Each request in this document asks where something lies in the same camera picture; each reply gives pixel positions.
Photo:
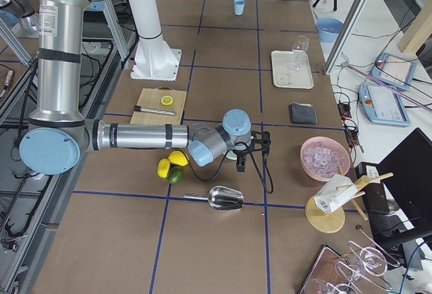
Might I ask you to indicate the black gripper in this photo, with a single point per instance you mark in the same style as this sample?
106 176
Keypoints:
241 156

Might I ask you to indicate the light blue cup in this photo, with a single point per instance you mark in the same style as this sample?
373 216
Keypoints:
239 7

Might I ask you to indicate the green bowl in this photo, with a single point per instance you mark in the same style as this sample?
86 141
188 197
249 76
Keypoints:
231 155

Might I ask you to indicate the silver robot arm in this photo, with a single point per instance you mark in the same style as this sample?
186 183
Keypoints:
20 17
58 133

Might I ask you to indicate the metal ice scoop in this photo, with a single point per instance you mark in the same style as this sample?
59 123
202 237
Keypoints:
221 198

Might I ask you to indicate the pink bowl of ice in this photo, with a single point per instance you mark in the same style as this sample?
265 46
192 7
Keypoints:
322 158

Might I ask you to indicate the green lime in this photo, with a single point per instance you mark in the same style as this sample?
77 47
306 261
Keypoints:
175 174

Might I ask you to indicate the yellow lemon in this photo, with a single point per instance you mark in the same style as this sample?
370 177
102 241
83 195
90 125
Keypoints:
163 168
178 158

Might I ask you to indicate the wooden stand with box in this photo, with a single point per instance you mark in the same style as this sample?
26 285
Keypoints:
324 210

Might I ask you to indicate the lemon half slice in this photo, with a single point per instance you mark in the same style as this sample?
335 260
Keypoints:
167 100

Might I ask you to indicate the cream bear tray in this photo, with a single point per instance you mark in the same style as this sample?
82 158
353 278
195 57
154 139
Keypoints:
285 77

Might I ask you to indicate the wooden cutting board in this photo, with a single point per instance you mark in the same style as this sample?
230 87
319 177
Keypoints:
150 98

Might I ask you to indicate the black power strip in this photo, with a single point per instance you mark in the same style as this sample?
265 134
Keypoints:
351 129

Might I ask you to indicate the steel muddler bar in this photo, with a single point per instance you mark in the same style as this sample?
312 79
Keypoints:
138 108

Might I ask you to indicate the clear wine glass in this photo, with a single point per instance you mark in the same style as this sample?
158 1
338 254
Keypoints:
299 49

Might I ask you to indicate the lower teach pendant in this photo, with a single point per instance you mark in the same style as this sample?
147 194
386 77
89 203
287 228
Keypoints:
382 106

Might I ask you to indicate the teach pendant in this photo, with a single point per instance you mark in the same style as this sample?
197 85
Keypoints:
394 71
382 106

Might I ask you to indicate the tray with glasses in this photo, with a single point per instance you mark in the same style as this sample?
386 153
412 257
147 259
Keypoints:
360 270

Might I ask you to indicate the light blue bucket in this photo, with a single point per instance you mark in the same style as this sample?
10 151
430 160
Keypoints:
328 29

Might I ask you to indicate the black monitor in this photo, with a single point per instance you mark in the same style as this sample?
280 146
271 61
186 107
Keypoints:
410 162

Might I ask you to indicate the upper teach pendant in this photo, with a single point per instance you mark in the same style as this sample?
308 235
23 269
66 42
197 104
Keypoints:
394 71

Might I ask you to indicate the aluminium frame post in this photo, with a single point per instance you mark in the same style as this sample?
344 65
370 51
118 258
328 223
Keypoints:
351 19

